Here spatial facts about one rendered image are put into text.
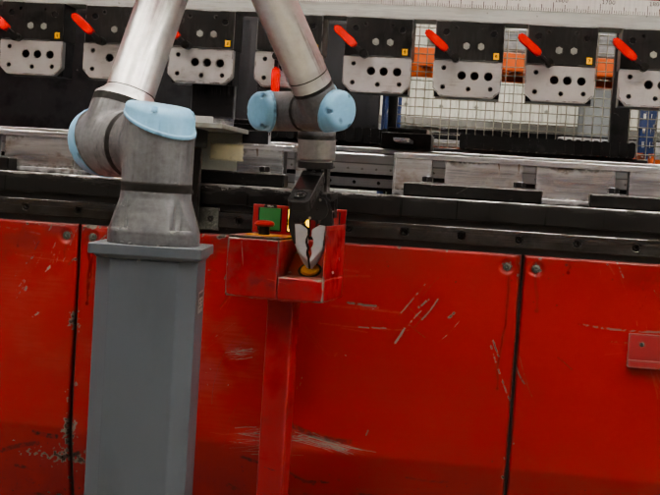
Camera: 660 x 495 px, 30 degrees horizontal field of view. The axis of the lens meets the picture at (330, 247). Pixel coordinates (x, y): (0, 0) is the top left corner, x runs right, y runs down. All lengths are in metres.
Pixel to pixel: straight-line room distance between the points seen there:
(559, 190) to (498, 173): 0.14
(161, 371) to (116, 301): 0.13
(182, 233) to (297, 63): 0.41
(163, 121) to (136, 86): 0.17
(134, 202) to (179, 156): 0.10
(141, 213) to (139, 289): 0.12
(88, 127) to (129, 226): 0.22
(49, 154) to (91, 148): 0.84
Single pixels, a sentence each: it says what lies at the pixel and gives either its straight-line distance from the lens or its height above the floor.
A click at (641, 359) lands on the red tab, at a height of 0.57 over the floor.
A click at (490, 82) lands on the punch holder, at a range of 2.74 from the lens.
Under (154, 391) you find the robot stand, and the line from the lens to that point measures 1.98.
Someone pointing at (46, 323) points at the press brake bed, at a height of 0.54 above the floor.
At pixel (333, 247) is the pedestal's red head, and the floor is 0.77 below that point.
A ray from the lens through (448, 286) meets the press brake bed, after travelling 2.63.
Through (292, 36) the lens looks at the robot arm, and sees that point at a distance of 2.19.
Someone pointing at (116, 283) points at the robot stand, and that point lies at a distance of 1.97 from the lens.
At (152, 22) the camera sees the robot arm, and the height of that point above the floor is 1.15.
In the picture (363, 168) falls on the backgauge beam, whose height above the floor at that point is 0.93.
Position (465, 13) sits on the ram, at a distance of 2.76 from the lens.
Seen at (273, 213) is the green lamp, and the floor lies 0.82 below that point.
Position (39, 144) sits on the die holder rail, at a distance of 2.95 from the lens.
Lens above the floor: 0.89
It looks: 3 degrees down
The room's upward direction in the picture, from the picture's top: 4 degrees clockwise
